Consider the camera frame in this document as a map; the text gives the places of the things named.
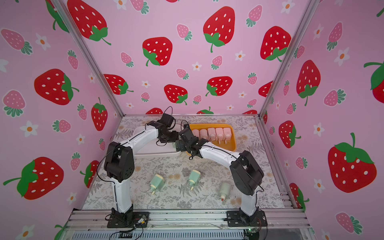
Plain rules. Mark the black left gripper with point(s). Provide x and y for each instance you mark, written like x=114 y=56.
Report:
x=175 y=138

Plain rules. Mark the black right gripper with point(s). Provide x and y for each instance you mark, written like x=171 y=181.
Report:
x=186 y=135

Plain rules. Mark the white plastic storage box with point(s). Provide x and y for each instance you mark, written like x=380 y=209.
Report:
x=150 y=150

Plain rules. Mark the yellow plastic storage box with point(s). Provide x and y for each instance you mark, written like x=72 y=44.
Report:
x=229 y=145

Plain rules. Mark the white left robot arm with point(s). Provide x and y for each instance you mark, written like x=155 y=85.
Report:
x=119 y=162

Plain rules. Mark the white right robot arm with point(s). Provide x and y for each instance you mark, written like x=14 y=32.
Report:
x=246 y=172

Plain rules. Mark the floral patterned table mat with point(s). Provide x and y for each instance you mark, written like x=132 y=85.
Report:
x=176 y=193

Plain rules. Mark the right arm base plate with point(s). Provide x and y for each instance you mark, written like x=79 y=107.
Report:
x=240 y=219

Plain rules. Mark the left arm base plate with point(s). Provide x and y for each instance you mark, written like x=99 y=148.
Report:
x=130 y=219

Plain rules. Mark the aluminium front rail frame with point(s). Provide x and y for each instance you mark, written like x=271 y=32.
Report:
x=270 y=224

